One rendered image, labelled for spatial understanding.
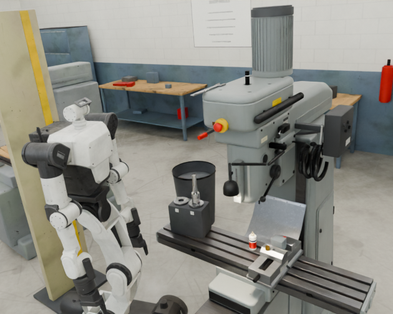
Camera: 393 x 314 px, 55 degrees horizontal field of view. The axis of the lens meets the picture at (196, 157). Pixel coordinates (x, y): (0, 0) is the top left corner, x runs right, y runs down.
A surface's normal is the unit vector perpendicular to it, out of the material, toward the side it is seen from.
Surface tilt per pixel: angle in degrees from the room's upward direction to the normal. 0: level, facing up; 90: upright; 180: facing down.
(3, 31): 90
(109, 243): 115
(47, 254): 90
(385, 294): 0
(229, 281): 0
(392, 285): 0
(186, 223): 90
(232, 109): 90
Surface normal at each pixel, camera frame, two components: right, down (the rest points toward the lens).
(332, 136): -0.59, 0.34
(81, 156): 0.45, 0.22
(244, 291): -0.07, -0.92
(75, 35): 0.80, 0.17
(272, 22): -0.10, 0.38
